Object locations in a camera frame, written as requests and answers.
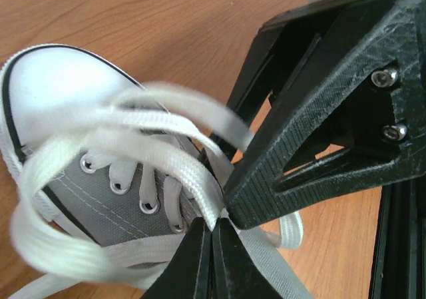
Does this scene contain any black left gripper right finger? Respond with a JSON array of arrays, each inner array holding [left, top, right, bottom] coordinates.
[[211, 218, 281, 299]]

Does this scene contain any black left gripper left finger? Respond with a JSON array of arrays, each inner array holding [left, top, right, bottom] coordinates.
[[142, 218, 212, 299]]

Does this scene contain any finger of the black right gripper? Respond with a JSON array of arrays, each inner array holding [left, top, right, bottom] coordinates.
[[228, 0, 366, 166], [224, 0, 425, 229]]

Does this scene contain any white shoelace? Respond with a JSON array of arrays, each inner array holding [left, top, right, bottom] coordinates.
[[6, 82, 314, 299]]

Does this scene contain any grey canvas sneaker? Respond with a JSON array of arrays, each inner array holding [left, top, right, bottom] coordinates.
[[0, 43, 234, 250]]

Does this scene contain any black aluminium frame rail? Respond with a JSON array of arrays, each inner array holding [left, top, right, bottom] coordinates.
[[369, 176, 425, 299]]

